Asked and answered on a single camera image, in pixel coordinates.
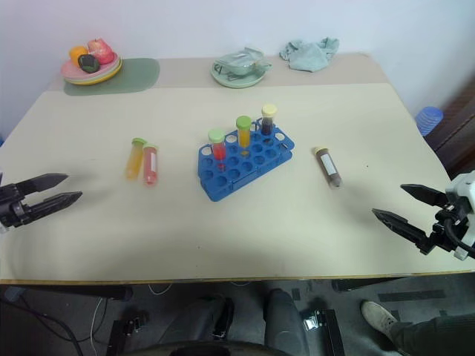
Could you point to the teal cloth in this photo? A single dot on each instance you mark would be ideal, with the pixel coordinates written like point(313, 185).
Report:
point(308, 55)

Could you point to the orange tube with green cap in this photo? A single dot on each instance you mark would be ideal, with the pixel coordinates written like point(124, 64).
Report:
point(134, 161)
point(244, 139)

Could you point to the brown tube with white label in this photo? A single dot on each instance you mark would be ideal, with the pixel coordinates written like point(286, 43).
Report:
point(328, 167)

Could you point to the grey rounded shape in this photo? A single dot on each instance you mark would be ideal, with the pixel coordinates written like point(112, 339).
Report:
point(284, 319)

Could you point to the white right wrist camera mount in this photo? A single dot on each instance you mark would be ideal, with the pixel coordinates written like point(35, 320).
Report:
point(464, 189)

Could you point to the clear plastic wrapper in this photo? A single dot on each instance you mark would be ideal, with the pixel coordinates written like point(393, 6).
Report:
point(241, 57)

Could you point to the yellow plate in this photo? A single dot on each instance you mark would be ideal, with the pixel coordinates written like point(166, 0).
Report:
point(107, 76)

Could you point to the red tube with white label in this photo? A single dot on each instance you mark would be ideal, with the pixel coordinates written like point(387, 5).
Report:
point(151, 165)

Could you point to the pale green plate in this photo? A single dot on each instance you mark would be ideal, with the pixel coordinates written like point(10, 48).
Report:
point(237, 82)

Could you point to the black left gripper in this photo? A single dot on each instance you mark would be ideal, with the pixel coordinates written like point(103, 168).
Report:
point(13, 207)

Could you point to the dark tube with yellow cap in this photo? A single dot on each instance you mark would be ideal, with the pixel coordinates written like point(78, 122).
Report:
point(268, 127)

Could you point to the white shoe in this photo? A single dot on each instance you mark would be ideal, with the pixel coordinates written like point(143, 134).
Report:
point(376, 315)

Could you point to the dark toy avocado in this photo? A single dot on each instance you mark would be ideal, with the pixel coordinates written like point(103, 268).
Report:
point(88, 63)

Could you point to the dark brown wooden cabinet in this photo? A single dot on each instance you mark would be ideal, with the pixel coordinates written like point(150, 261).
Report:
point(460, 126)

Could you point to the red tube with green cap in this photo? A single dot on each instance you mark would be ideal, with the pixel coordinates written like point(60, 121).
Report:
point(219, 150)

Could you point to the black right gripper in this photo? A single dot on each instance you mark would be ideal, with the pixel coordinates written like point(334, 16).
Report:
point(441, 230)

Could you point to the pink plate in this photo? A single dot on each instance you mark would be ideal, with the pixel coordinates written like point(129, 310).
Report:
point(70, 72)

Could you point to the light green plate in stack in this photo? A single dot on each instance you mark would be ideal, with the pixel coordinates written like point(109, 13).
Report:
point(116, 65)

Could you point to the blue cup stack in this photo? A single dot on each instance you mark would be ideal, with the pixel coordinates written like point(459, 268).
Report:
point(429, 118)

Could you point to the blue test tube rack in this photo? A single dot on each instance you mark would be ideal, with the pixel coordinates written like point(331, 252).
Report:
point(237, 181)

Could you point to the orange toy fruit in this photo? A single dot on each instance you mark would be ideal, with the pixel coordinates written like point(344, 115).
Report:
point(76, 53)

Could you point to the black table frame bar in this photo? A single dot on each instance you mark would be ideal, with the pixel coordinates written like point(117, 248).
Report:
point(363, 285)

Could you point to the dark trouser leg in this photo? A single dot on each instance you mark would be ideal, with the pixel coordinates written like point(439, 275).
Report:
point(434, 335)

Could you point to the green placemat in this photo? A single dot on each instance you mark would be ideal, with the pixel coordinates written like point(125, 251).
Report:
point(137, 74)

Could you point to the black metal box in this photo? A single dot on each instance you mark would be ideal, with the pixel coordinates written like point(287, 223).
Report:
point(126, 333)
point(326, 330)

